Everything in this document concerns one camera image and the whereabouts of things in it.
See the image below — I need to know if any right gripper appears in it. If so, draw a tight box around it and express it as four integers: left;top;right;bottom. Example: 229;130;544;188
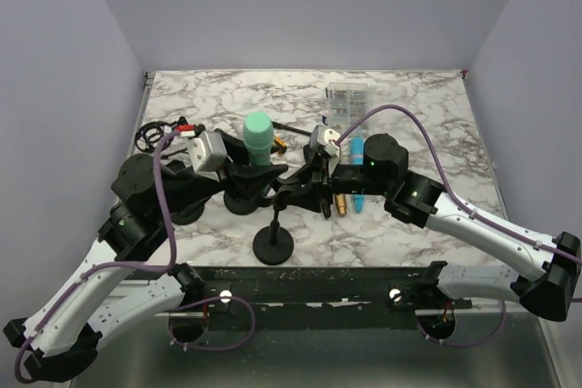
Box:
283;149;391;210

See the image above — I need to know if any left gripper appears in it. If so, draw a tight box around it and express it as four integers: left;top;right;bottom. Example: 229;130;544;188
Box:
156;131;288;217

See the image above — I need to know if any gold microphone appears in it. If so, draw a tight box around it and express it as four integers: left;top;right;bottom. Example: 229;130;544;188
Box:
335;194;347;217

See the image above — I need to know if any green microphone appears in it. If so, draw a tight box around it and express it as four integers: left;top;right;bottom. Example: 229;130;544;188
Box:
243;112;275;166

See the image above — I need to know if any black round-base shock-mount stand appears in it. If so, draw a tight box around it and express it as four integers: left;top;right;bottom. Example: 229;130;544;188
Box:
223;188;272;215

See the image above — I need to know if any blue toy microphone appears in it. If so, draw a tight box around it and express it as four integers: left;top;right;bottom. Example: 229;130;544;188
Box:
350;136;365;214

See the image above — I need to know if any black clip microphone stand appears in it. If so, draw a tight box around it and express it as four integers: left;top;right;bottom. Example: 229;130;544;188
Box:
169;160;206;225

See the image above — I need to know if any black tripod shock-mount stand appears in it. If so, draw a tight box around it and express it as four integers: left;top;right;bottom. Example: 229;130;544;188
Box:
133;116;206;155

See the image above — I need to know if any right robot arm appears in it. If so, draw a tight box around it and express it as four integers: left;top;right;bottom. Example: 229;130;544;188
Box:
276;134;581;322

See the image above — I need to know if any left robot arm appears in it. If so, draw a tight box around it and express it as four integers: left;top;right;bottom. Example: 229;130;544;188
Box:
4;124;288;384

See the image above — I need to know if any yellow utility knife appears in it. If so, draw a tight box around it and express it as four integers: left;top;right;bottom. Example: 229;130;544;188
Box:
271;136;287;155

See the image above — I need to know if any clear plastic screw box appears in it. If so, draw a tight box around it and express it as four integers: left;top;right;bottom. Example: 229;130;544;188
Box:
325;82;371;133

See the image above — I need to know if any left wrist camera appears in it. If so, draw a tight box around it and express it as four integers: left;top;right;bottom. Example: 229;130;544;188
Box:
176;125;227;180

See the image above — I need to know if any black T-handle tool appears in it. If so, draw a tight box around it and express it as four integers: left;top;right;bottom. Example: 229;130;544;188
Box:
272;121;311;136

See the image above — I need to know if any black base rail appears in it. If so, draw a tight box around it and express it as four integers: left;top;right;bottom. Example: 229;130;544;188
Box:
93;263;528;333

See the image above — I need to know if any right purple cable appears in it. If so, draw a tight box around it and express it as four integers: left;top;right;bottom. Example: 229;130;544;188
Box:
336;104;582;347

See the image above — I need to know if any purple cable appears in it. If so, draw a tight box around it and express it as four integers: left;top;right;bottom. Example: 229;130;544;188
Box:
336;104;582;347
13;128;256;383

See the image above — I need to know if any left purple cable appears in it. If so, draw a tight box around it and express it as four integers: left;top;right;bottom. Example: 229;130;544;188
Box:
13;128;256;383

